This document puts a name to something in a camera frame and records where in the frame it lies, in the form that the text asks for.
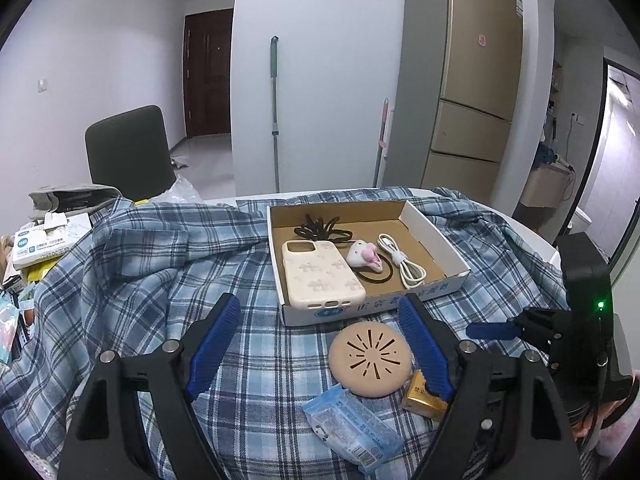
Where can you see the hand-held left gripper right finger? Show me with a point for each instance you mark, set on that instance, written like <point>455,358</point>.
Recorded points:
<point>425,345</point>

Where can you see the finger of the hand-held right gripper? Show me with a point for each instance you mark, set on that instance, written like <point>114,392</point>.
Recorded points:
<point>492,331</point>

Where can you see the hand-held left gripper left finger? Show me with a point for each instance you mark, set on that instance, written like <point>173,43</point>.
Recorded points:
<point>215,340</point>

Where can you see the cream patterned phone case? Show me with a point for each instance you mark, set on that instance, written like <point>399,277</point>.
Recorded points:
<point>320,275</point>

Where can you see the cardboard box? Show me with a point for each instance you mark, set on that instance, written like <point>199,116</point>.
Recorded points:
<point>350,220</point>

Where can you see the person's right forearm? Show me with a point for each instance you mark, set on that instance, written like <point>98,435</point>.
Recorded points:
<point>620,425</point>

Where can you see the yellow cigarette pack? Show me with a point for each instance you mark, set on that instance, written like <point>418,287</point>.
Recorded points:
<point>420,400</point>

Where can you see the round beige vented disc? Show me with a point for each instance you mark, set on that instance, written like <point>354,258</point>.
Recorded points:
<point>370,360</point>

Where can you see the blue plaid shirt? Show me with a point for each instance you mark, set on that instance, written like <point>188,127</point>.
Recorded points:
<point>150,270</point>

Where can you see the beige vanity cabinet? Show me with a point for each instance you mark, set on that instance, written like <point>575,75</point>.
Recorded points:
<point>545,192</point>

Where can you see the blue tissue packet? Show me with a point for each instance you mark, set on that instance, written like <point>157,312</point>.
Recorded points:
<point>350,427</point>

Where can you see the clear plastic bag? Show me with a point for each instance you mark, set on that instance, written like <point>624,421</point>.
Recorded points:
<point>182,190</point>

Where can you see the white tissue box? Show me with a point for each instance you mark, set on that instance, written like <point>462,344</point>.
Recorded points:
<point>45,245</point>

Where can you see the grey fabric bag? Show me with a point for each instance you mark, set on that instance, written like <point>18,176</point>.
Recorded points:
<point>75,197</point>

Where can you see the dark grey chair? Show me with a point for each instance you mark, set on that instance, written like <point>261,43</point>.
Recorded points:
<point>127,155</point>

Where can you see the pale blue wet wipes packet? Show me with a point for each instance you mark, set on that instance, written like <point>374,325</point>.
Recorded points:
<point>7,325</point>

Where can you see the gold refrigerator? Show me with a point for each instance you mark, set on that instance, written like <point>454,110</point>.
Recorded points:
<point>465,75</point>

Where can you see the dark brown door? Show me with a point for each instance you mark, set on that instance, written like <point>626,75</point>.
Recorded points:
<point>210,70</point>

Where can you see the white wall switch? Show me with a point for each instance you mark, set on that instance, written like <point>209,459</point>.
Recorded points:
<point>42,85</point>

